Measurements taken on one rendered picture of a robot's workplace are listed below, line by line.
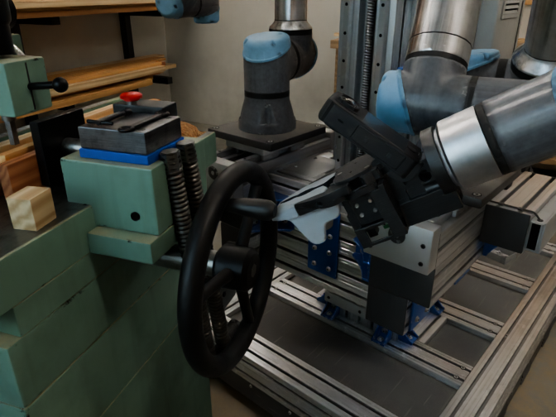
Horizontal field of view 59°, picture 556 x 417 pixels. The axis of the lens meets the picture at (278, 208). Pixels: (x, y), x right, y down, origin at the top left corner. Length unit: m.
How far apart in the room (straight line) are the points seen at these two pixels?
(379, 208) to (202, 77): 4.07
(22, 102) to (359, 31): 0.73
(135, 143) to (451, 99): 0.37
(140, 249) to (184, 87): 4.08
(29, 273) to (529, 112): 0.53
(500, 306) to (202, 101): 3.43
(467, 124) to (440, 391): 0.99
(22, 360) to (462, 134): 0.53
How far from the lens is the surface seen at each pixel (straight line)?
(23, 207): 0.62
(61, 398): 0.72
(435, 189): 0.53
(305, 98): 4.08
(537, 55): 0.92
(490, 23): 1.39
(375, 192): 0.51
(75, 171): 0.67
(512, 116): 0.49
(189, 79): 4.62
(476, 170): 0.50
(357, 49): 1.18
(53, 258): 0.63
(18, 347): 0.63
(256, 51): 1.22
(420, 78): 0.61
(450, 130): 0.50
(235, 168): 0.60
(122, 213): 0.65
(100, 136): 0.64
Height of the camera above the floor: 1.16
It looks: 25 degrees down
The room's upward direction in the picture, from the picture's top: straight up
